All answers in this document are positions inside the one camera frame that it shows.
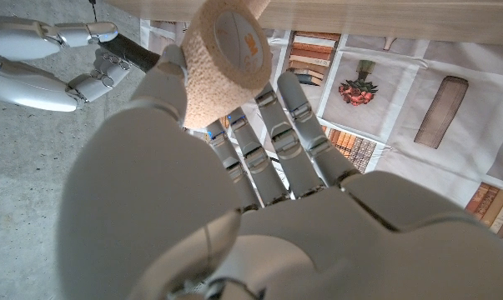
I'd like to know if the printed bookshelf backdrop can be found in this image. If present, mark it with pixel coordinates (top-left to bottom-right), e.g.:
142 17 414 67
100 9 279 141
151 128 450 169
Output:
140 18 503 247

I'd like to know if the tan adhesive wrap roll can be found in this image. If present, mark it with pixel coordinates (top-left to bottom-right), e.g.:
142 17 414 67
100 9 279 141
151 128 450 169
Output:
179 0 274 130

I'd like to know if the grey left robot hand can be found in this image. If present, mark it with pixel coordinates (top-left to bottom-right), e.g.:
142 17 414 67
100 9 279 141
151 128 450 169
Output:
57 43 503 300

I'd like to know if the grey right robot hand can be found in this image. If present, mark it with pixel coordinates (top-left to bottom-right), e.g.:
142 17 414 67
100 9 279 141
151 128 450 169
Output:
0 15 132 113

